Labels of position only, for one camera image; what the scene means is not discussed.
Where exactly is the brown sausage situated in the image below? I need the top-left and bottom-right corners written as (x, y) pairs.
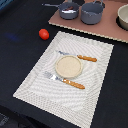
top-left (65, 6), bottom-right (74, 11)

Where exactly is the beige round plate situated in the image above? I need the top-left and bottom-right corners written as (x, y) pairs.
top-left (55, 55), bottom-right (83, 78)

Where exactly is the grey frying pan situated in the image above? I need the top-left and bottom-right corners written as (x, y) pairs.
top-left (41, 1), bottom-right (81, 20)

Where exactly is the grey cooking pot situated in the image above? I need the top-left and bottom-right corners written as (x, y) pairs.
top-left (81, 0), bottom-right (105, 25)

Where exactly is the beige bowl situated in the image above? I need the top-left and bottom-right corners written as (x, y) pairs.
top-left (118, 4), bottom-right (128, 30)

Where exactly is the brown wooden board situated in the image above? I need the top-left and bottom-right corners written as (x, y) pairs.
top-left (49, 0), bottom-right (128, 43)

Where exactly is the knife with wooden handle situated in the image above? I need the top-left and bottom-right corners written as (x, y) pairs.
top-left (56, 50), bottom-right (97, 62)

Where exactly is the red tomato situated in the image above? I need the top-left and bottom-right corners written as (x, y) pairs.
top-left (39, 29), bottom-right (49, 40)

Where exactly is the white woven placemat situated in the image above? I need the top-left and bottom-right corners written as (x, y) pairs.
top-left (13, 31), bottom-right (113, 128)

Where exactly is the fork with wooden handle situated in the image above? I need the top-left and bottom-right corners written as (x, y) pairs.
top-left (44, 71), bottom-right (85, 89)

